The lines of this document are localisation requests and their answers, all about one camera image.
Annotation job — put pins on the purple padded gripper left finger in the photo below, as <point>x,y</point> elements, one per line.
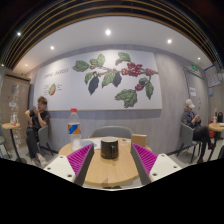
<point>73,167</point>

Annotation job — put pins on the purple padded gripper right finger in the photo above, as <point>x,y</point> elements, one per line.
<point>150,166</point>

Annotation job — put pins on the clear plastic water bottle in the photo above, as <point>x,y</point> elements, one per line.
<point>74,129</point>

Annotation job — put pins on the small brown cardboard box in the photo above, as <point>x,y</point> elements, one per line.
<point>139,139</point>

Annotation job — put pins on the white paper on table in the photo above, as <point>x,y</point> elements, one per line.
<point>95,142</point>

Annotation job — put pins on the small clear glass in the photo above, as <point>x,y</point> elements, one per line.
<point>124,142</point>

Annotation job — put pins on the grey chair left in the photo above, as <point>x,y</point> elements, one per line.
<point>43,140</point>

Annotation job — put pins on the black mug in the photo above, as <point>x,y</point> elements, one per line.
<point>109,147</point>

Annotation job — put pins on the grey chair right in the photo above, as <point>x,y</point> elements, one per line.
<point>187,138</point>

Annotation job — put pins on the seated person with white cap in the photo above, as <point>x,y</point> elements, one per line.
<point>200,133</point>

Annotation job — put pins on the seated person in black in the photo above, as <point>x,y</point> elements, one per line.
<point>37,118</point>

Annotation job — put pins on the small round side table left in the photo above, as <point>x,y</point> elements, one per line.
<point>10,128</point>

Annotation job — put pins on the round wooden table right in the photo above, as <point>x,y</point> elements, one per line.
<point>216,128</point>

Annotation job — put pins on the coffee plant wall poster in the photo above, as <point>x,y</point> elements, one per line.
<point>101,80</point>

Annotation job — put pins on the wall notice board right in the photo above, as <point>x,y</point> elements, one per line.
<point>212,76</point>

